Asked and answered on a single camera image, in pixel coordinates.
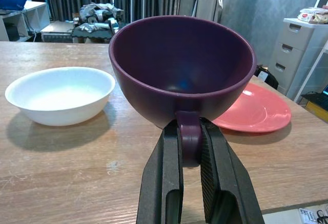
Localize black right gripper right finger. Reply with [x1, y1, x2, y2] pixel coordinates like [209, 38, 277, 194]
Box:
[200, 121, 265, 224]

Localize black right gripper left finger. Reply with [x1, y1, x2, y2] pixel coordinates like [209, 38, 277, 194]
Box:
[136, 120, 185, 224]

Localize dark purple cup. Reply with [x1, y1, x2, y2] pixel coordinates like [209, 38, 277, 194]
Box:
[108, 15, 257, 168]

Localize coral pink plate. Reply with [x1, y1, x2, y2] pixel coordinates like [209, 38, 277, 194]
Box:
[212, 82, 292, 134]

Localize white printed paper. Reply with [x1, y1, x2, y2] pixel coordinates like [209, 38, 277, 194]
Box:
[298, 208, 321, 224]

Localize black bag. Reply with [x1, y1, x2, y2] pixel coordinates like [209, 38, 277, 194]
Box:
[253, 64, 279, 90]

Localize black laptop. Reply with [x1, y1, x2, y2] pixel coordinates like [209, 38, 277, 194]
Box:
[301, 85, 328, 113]

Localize white bowl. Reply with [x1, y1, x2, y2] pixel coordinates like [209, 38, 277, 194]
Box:
[5, 66, 116, 127]

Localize grey plastic drawer cabinet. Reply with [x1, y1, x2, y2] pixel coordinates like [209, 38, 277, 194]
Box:
[268, 17, 328, 99]

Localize grey humanoid robot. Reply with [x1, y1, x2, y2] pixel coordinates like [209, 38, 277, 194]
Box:
[72, 2, 126, 34]

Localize snack packages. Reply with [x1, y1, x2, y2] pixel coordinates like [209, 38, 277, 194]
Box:
[297, 7, 328, 25]

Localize white shelf unit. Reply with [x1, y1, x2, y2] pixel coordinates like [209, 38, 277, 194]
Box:
[0, 1, 51, 42]

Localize white metal rack frame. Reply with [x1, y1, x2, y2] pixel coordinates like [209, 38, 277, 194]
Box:
[293, 0, 328, 104]

